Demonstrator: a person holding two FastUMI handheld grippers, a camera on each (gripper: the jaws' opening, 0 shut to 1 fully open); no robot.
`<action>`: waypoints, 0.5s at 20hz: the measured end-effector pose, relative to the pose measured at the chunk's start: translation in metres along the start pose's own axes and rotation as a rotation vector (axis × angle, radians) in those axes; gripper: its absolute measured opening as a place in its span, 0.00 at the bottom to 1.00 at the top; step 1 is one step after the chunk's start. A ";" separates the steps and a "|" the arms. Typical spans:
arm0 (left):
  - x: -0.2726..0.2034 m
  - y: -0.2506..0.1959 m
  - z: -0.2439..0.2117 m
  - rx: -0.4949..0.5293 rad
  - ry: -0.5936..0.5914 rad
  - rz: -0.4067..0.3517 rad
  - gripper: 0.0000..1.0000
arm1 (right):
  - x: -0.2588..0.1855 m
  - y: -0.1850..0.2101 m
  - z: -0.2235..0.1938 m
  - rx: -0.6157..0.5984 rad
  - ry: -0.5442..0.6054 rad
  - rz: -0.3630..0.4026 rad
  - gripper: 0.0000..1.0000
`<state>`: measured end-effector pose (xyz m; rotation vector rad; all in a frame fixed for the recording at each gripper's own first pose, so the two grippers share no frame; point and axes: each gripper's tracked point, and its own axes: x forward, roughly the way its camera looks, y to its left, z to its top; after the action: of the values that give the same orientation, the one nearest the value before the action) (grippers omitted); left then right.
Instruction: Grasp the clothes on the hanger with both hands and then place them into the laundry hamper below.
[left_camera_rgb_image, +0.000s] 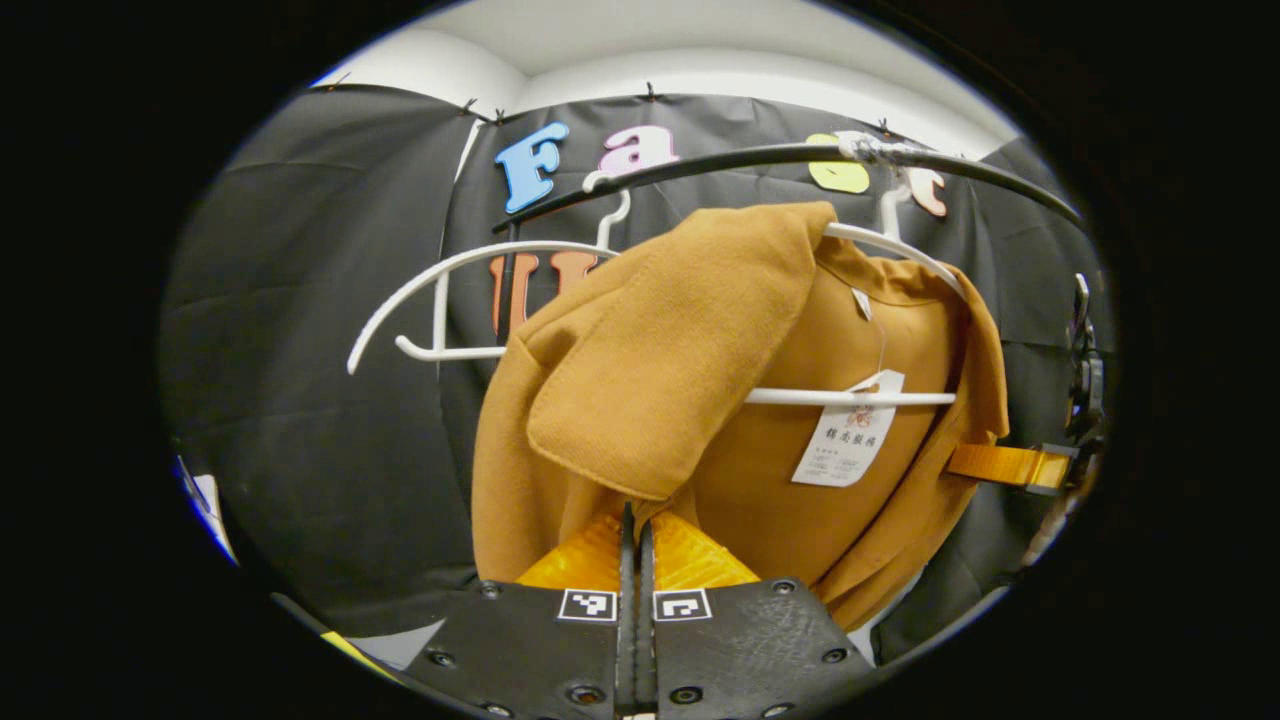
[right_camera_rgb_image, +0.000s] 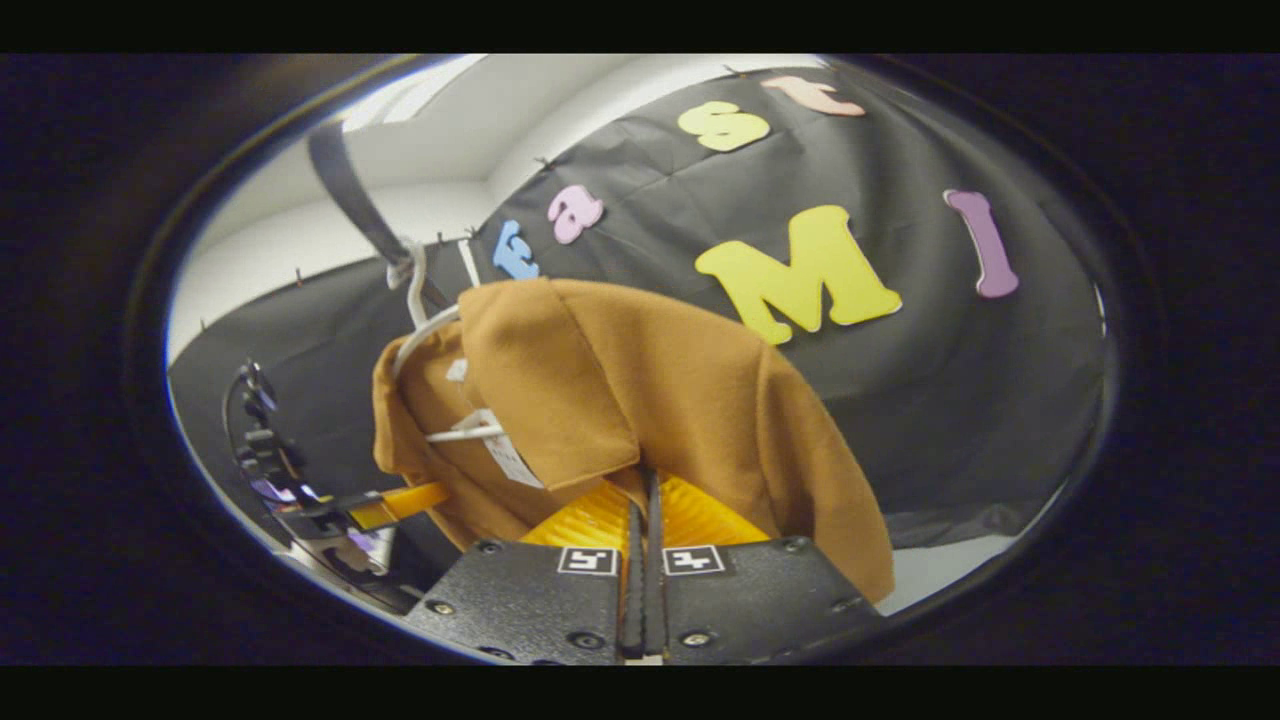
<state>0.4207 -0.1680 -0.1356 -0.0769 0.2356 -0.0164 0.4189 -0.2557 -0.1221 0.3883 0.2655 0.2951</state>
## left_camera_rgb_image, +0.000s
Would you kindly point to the black backdrop cloth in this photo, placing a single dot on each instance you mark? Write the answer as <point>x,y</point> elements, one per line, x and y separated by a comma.
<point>320,350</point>

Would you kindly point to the black metal clothes rack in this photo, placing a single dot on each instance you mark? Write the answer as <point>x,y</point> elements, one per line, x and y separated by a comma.
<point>720,160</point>

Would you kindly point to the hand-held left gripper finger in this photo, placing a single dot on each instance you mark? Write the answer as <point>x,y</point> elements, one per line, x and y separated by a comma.
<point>628,640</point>
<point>646,640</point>

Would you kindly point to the white plastic hanger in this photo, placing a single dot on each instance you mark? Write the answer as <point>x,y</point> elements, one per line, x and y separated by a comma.
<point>850,397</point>
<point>440,300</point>

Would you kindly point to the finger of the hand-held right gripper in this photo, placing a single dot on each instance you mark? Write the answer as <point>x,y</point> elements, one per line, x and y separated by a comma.
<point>1005,465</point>

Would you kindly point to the brown jacket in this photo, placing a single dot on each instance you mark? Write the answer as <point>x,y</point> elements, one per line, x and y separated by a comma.
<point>650,360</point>

